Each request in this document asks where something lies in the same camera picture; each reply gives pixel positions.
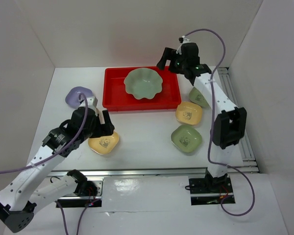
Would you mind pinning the green panda plate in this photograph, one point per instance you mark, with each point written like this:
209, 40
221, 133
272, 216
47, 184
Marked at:
197, 97
186, 138

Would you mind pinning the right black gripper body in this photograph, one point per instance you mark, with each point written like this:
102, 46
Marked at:
179, 65

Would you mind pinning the aluminium rail front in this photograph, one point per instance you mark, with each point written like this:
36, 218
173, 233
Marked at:
150, 172

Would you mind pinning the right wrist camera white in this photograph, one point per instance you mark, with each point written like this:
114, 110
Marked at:
183, 40

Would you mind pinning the red plastic bin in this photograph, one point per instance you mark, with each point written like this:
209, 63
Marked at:
116, 99

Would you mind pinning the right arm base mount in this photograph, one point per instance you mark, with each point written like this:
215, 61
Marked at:
200, 194

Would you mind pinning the large green scalloped bowl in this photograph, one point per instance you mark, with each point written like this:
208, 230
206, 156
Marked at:
143, 83

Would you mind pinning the purple square plate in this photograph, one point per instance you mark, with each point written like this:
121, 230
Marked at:
72, 98

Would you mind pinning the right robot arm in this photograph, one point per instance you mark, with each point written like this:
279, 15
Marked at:
228, 120

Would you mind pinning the green panda plate back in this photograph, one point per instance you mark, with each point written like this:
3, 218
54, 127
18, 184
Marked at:
197, 97

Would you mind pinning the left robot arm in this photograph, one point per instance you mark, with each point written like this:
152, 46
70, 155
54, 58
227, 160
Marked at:
22, 199

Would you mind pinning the yellow panda plate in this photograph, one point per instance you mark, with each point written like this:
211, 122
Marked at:
189, 113
104, 145

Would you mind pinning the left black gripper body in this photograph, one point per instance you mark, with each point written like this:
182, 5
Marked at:
91, 131

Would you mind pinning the green panda plate front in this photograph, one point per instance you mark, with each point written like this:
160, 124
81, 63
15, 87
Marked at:
186, 138

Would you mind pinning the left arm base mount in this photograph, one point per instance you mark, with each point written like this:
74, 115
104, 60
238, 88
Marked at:
92, 196

